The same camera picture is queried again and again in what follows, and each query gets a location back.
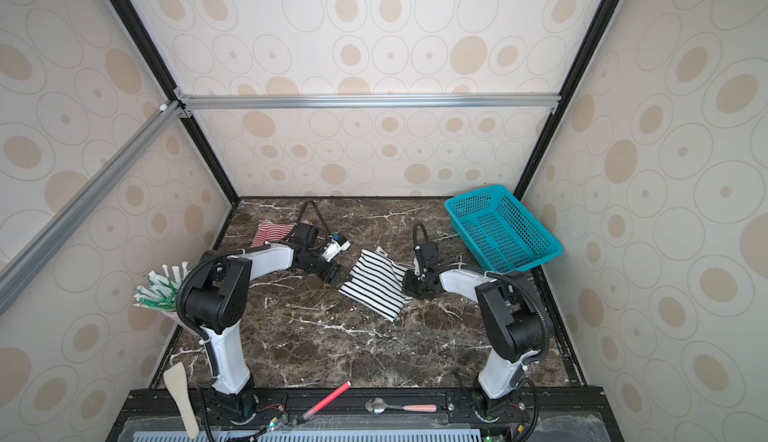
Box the black white striped tank top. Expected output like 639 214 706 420
339 249 411 322

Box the diagonal aluminium left rail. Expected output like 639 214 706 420
1 100 181 311

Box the right black corner post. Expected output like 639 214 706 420
514 0 621 201

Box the teal plastic basket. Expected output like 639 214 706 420
444 185 563 273

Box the horizontal aluminium back rail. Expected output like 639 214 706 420
181 92 560 110

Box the left black corner post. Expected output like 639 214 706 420
108 0 240 206

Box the wooden spatula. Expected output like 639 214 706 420
163 362 200 440

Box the pink handled metal spoon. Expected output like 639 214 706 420
365 397 437 415

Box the pink cup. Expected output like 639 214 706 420
162 311 181 325

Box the pink marker pen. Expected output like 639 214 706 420
302 381 351 421

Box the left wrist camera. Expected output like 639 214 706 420
321 233 350 262

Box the black corner post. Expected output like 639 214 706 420
514 0 621 201
108 0 240 206

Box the red white striped tank top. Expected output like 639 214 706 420
251 220 295 247

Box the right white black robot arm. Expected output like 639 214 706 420
403 221 551 421

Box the green white straws bundle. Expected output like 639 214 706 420
133 261 189 313

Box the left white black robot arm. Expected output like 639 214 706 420
176 212 350 417

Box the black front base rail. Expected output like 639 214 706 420
107 385 625 442

